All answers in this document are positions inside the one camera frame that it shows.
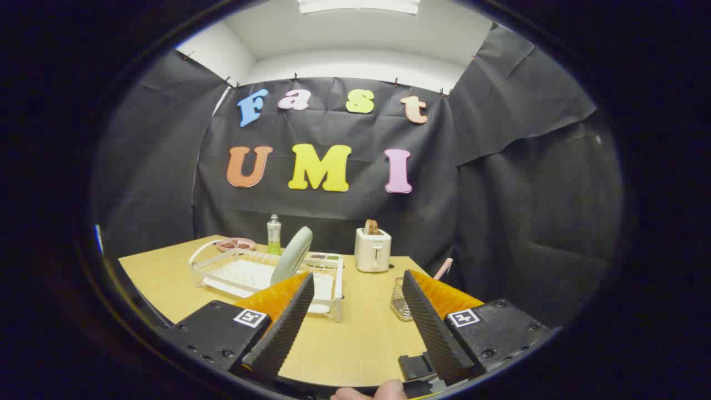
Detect green drink bottle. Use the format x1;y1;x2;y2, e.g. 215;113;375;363
267;214;282;256

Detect ceiling light panel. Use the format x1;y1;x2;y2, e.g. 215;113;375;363
297;0;420;15

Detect small metal wire basket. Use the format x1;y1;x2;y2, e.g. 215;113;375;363
390;277;414;322

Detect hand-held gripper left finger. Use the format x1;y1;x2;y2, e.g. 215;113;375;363
157;272;316;379

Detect white wire dish rack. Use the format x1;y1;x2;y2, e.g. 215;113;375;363
188;238;345;323

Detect white toaster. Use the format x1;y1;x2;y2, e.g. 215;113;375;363
354;228;392;273

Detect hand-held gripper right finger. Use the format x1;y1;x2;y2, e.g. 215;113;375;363
401;269;550;385

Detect pink oval dish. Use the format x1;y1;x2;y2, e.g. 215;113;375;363
216;238;257;253

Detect pale green plate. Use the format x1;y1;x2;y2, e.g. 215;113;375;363
271;226;313;286

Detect black backdrop cloth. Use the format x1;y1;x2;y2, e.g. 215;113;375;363
92;22;625;334

